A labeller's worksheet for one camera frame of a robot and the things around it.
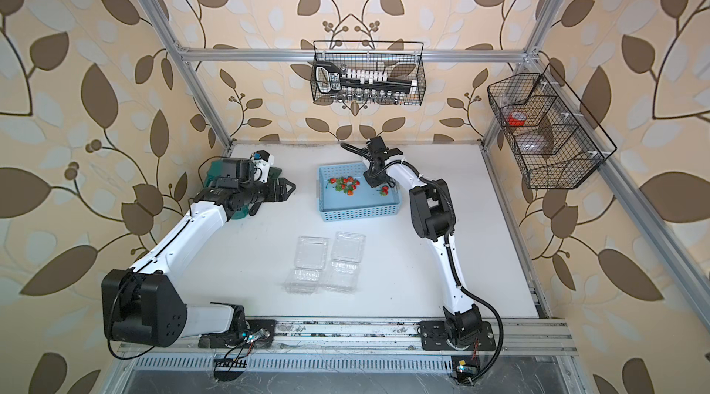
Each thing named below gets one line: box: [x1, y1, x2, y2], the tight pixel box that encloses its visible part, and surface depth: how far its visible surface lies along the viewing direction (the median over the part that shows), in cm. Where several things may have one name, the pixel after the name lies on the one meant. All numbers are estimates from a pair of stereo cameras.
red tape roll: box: [507, 110, 527, 127], surface depth 84 cm
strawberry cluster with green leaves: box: [325, 176, 361, 197], surface depth 107 cm
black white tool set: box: [313, 61, 419, 104], surface depth 86 cm
